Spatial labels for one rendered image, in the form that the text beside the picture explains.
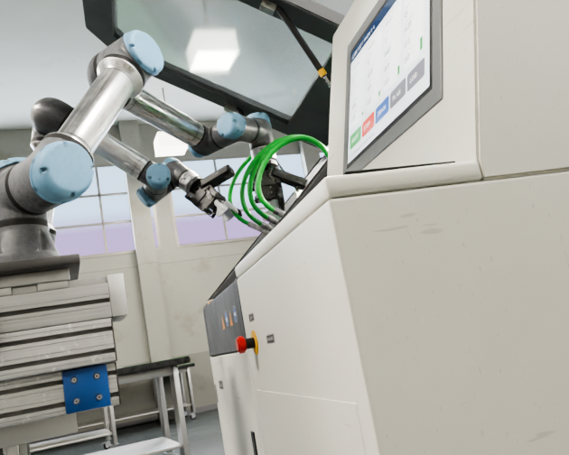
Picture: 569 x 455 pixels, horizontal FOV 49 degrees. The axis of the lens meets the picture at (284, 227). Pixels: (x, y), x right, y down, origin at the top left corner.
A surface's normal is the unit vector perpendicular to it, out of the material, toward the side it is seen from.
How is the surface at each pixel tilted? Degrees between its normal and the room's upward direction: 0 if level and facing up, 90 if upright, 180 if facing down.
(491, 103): 90
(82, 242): 90
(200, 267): 90
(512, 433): 90
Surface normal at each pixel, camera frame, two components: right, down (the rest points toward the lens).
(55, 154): 0.74, -0.15
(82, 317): 0.33, -0.23
